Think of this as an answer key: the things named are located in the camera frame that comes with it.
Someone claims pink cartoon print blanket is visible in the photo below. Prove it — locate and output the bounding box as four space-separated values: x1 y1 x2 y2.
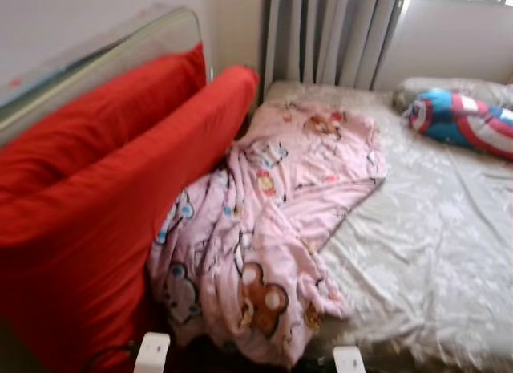
147 100 388 368

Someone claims shield print bolster pillow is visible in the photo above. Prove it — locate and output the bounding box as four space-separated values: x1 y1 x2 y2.
405 87 513 160

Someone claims bed with beige floral sheet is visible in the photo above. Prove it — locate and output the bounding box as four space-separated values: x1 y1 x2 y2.
265 78 513 373

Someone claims grey curtain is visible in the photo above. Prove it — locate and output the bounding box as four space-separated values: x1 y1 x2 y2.
263 0 410 91

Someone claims large red pillow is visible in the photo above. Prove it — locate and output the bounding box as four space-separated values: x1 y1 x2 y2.
0 64 261 373
0 43 208 201

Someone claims plastic wrapped flat mattress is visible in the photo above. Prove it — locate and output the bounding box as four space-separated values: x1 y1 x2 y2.
0 2 197 97

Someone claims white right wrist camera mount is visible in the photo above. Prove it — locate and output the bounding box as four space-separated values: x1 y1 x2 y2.
333 346 366 373

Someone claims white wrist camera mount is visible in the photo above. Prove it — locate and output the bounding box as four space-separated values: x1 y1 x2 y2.
134 333 171 373
333 346 366 373

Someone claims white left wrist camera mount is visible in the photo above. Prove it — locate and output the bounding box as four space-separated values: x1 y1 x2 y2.
134 333 171 373

